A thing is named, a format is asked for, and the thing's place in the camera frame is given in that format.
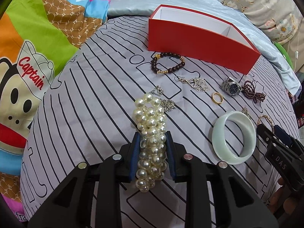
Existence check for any colourful cartoon monkey blanket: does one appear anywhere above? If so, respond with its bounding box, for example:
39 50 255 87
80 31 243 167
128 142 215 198
1 0 110 222

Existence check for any grey floral quilt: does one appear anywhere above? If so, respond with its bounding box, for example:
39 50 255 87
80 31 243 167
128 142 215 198
217 0 303 45

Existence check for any white pearl necklace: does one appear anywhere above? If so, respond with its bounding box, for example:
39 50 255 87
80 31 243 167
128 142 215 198
132 93 169 193

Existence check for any silver filigree pendant necklace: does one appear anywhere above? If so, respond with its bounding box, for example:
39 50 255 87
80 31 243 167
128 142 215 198
175 76 211 92

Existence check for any thin gold bangle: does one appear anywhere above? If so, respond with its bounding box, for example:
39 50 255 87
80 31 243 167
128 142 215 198
257 114 274 133

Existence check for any small silver earring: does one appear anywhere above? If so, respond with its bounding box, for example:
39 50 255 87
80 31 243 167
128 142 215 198
242 107 253 120

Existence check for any dark bead gold bracelet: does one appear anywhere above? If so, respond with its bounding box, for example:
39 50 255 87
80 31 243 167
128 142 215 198
150 52 186 75

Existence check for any gold ring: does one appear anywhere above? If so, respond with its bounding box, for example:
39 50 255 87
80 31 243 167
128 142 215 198
211 92 224 105

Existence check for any light blue pillow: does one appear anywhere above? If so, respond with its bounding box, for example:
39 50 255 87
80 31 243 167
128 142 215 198
108 0 302 96

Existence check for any red cardboard box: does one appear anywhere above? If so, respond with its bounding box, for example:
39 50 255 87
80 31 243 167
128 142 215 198
148 5 261 75

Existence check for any pale green jade bangle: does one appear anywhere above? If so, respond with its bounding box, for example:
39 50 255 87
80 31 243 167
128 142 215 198
212 111 257 165

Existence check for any garnet bead bracelet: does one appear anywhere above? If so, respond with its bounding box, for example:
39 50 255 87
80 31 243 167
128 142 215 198
241 79 267 104

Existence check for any silver wrist watch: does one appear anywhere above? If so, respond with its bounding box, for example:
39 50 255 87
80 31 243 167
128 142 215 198
221 77 242 97

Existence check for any white cable with switch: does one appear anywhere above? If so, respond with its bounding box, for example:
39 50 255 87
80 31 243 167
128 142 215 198
286 11 302 70

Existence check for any grey lined bed sheet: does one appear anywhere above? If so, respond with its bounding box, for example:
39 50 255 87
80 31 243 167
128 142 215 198
21 16 299 218

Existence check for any silver chain necklace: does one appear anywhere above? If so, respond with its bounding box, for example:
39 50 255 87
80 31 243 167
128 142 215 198
149 85 177 113

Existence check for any green plastic object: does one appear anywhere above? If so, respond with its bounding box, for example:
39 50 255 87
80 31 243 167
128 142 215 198
274 42 294 69

